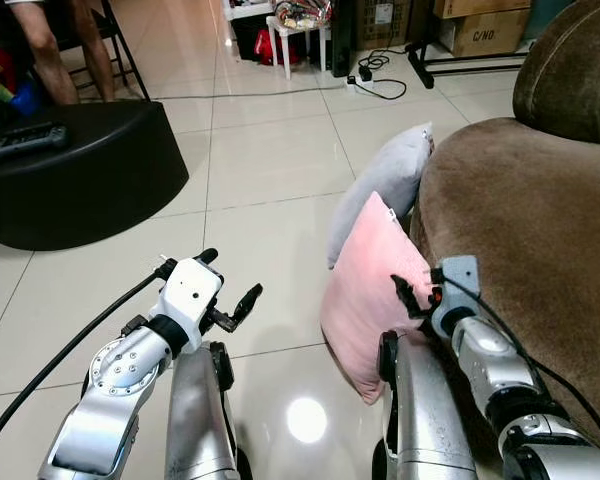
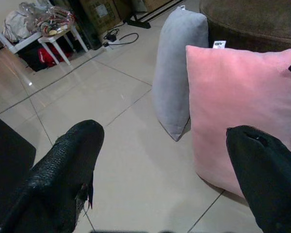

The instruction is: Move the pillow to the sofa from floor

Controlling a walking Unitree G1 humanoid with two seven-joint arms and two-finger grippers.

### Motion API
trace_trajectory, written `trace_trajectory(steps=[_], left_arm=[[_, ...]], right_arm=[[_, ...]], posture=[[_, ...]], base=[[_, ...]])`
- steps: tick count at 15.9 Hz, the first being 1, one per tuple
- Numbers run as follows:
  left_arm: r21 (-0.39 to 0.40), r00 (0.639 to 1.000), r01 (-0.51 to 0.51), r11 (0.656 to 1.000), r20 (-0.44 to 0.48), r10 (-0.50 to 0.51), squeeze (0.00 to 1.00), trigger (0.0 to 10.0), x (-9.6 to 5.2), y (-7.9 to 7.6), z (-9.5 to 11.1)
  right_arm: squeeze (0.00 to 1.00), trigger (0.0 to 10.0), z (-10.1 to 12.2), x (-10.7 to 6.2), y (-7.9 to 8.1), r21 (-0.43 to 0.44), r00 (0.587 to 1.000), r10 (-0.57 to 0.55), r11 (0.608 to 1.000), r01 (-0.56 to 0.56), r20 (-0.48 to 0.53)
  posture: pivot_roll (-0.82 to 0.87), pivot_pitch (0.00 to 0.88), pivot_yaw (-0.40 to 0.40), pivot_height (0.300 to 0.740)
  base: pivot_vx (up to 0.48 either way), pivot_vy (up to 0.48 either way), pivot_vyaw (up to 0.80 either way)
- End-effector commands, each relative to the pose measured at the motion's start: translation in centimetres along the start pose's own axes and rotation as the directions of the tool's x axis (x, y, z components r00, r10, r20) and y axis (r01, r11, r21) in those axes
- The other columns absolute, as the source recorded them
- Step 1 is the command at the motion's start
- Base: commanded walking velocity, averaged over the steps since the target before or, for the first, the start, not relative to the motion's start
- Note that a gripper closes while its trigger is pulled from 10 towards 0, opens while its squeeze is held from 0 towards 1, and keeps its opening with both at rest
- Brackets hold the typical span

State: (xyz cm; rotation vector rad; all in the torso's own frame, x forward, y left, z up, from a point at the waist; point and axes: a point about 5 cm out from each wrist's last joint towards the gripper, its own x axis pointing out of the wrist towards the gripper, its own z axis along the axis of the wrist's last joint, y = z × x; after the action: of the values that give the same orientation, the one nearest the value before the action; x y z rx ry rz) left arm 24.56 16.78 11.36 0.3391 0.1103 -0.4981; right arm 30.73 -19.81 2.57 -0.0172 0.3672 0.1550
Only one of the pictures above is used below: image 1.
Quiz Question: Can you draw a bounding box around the dark labelled box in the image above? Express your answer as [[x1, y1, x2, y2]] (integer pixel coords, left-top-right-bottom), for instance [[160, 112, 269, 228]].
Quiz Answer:
[[359, 0, 413, 48]]

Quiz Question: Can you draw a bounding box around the red bag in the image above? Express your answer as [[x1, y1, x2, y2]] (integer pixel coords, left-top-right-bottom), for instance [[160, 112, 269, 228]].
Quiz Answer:
[[254, 27, 303, 67]]

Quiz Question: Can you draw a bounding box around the white power strip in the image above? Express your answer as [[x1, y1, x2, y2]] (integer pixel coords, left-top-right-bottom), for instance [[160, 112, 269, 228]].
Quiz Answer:
[[346, 66, 379, 97]]

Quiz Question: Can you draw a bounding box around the printed cardboard box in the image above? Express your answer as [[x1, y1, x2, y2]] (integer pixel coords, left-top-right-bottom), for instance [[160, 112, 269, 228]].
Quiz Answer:
[[437, 9, 532, 59]]

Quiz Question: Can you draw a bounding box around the black power cable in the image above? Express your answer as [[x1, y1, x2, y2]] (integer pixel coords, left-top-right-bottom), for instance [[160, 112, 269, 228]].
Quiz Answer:
[[352, 44, 409, 102]]

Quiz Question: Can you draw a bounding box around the silver right robot leg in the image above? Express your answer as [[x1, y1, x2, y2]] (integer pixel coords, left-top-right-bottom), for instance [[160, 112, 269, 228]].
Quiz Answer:
[[373, 328, 481, 480]]

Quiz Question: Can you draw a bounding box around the black game controller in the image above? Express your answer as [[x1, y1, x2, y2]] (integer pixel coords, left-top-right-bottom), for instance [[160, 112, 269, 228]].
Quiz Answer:
[[0, 121, 69, 164]]

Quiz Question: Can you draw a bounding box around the black metal rack stand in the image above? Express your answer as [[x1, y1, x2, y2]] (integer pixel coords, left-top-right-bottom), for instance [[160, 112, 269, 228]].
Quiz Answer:
[[407, 38, 528, 90]]

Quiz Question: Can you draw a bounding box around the silver left robot leg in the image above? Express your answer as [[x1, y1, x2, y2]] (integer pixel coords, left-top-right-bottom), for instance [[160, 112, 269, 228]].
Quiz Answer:
[[164, 340, 243, 480]]

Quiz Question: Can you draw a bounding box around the silver robot leg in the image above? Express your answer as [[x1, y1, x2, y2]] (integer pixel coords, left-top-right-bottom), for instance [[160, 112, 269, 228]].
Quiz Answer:
[[164, 340, 243, 480], [373, 328, 481, 480]]

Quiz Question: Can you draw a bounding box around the pink velvet pillow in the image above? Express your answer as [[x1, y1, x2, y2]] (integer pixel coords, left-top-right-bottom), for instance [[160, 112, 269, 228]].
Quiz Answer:
[[320, 191, 437, 406]]

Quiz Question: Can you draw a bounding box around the brown velvet sofa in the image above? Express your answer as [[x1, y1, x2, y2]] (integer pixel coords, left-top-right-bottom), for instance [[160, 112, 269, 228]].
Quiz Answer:
[[410, 0, 600, 453]]

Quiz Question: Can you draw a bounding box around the person with bare legs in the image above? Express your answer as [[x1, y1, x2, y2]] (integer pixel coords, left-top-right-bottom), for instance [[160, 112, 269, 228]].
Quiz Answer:
[[4, 0, 117, 106]]

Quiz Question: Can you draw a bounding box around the plain cardboard box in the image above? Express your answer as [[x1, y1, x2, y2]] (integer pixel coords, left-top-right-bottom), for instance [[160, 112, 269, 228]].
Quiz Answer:
[[434, 0, 532, 20]]

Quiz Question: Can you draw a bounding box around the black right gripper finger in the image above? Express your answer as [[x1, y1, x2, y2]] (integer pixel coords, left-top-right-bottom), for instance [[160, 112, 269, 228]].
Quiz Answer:
[[391, 274, 425, 321]]

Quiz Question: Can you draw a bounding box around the colourful patterned bundle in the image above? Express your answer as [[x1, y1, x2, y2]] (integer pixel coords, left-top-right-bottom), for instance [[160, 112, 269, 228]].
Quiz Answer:
[[276, 0, 334, 30]]

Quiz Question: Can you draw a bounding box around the black metal chair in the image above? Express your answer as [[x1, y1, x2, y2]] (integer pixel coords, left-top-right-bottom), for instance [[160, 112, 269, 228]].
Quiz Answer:
[[75, 0, 152, 102]]

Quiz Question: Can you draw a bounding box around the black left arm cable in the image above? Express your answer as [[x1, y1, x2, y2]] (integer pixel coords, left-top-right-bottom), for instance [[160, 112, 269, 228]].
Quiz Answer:
[[0, 257, 178, 463]]

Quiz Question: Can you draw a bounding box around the black rounded ottoman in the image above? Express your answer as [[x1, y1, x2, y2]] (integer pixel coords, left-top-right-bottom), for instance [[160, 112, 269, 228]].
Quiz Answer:
[[0, 98, 190, 252]]

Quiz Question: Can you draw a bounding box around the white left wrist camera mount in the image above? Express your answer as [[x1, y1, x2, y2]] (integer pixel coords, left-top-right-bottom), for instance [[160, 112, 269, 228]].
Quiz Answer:
[[150, 257, 227, 343]]

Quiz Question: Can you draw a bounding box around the white small stool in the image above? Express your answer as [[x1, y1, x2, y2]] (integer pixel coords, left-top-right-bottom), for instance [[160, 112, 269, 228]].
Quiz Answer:
[[266, 14, 332, 80]]

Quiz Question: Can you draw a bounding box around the grey pillow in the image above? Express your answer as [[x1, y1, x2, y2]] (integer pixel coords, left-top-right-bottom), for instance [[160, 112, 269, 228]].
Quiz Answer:
[[326, 122, 437, 270]]

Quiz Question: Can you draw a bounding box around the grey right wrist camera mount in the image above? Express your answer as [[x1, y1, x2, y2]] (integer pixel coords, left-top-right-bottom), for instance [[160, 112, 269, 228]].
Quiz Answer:
[[430, 255, 482, 338]]

